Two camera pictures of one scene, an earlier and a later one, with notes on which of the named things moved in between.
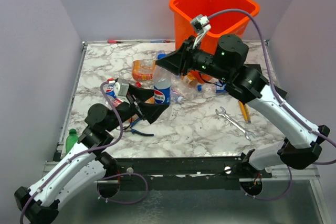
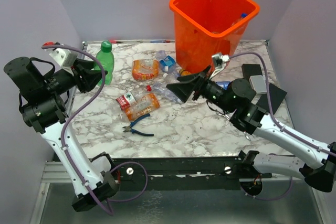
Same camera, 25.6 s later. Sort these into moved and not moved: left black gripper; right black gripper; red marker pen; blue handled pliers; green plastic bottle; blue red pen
Moved: green plastic bottle; right black gripper; left black gripper
Not moved: red marker pen; blue handled pliers; blue red pen
